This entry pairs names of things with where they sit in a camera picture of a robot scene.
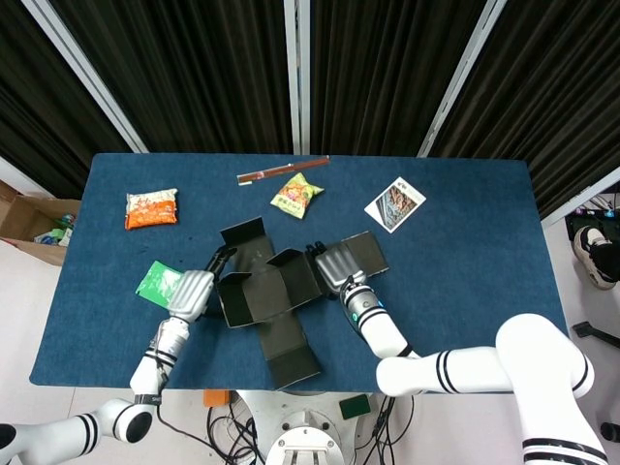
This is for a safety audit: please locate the orange white snack packet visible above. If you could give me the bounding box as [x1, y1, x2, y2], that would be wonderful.
[125, 188, 179, 232]

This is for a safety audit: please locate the yellow green snack bag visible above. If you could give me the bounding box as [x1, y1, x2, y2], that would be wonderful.
[269, 172, 326, 221]

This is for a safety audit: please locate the long brown chopstick sleeve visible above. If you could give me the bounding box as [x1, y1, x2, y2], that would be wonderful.
[236, 155, 331, 187]

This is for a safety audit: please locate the green foil packet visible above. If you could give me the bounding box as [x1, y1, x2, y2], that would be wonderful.
[135, 260, 188, 310]

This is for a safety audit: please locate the brown cardboard carton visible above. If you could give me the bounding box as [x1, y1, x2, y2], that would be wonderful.
[0, 179, 82, 266]

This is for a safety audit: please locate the black cable bundle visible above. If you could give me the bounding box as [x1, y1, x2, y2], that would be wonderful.
[205, 405, 266, 465]
[361, 392, 416, 465]

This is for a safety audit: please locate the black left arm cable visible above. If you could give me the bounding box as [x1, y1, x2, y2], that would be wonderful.
[153, 357, 265, 464]

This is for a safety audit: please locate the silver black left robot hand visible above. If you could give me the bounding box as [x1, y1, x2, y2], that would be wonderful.
[166, 244, 239, 325]

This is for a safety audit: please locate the blue felt table mat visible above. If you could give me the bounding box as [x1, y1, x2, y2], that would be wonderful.
[28, 153, 569, 394]

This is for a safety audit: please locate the white metal frame post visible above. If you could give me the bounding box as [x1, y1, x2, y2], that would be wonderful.
[0, 154, 54, 200]
[417, 0, 508, 159]
[283, 0, 312, 156]
[541, 167, 620, 229]
[21, 0, 149, 154]

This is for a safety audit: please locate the black white sneaker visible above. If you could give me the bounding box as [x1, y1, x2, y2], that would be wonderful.
[573, 225, 620, 291]

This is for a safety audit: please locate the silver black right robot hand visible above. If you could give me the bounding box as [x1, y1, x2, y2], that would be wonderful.
[303, 240, 371, 297]

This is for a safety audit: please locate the green block on base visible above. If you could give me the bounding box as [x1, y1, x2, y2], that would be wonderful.
[338, 393, 372, 420]

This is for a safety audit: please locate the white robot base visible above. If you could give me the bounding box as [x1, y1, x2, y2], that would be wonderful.
[232, 389, 377, 465]

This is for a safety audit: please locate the black pleated curtain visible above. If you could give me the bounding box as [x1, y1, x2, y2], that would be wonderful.
[309, 0, 495, 157]
[47, 0, 295, 155]
[0, 0, 132, 200]
[428, 0, 620, 222]

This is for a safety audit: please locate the black floor stand foot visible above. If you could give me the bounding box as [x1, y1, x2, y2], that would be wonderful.
[572, 321, 620, 350]

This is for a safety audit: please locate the black cardboard box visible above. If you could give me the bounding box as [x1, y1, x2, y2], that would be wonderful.
[214, 216, 390, 391]

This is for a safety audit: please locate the white bordered photo card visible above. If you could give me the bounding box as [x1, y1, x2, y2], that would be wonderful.
[363, 176, 427, 234]

